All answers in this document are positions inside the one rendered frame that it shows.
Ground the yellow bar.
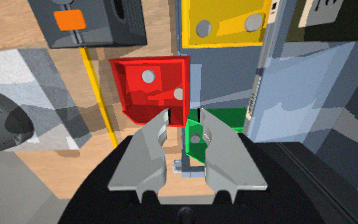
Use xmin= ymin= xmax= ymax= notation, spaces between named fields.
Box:
xmin=79 ymin=48 xmax=119 ymax=149

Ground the olive green case with orange latches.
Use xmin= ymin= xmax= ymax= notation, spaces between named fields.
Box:
xmin=285 ymin=0 xmax=358 ymax=42

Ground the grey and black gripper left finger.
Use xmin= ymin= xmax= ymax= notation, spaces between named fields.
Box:
xmin=57 ymin=108 xmax=171 ymax=224

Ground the red bin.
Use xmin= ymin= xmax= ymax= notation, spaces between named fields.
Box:
xmin=108 ymin=55 xmax=190 ymax=128

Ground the yellow open bin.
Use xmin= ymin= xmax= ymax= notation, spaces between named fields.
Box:
xmin=181 ymin=0 xmax=272 ymax=48

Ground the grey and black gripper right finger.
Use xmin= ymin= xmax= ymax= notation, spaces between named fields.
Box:
xmin=197 ymin=107 xmax=326 ymax=224

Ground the green open bin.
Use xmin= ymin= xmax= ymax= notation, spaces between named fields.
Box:
xmin=185 ymin=108 xmax=247 ymax=164

